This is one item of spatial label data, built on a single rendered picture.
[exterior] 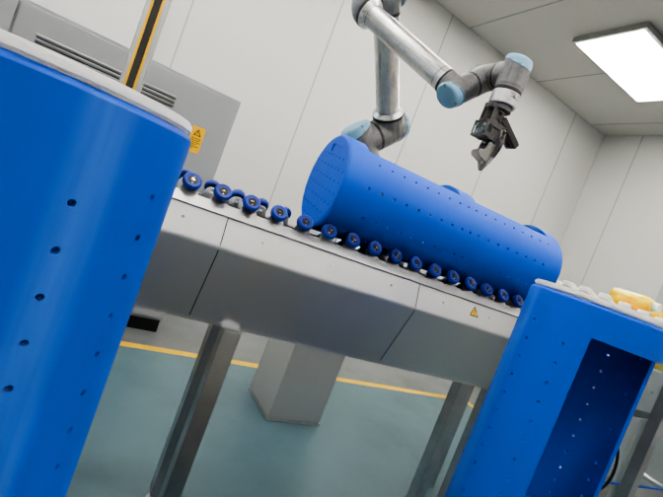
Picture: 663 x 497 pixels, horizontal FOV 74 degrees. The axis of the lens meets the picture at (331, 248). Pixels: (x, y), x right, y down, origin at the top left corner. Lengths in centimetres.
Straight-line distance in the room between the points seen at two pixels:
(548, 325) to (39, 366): 87
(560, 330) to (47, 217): 89
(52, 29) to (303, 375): 201
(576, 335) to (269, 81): 350
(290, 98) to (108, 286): 374
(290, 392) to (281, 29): 306
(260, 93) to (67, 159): 367
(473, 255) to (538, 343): 47
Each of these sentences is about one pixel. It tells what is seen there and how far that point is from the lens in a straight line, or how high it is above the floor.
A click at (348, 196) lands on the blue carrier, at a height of 107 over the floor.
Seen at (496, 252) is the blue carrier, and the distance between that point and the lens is 146.
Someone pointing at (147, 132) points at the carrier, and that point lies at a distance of 44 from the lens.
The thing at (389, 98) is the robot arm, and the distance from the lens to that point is 213.
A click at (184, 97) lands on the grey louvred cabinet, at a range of 262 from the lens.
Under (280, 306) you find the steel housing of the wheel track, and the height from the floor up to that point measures 73.
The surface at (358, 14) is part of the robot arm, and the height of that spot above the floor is 175.
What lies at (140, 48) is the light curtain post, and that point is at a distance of 152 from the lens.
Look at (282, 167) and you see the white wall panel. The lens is 410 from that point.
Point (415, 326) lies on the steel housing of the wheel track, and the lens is 137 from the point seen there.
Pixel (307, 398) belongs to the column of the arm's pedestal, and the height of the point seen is 13.
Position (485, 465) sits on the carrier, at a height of 62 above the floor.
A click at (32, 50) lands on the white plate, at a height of 103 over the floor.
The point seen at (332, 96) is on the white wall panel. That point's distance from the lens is 431.
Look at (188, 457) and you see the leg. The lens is 135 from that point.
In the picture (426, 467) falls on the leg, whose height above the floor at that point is 23.
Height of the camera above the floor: 99
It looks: 3 degrees down
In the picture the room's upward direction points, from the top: 21 degrees clockwise
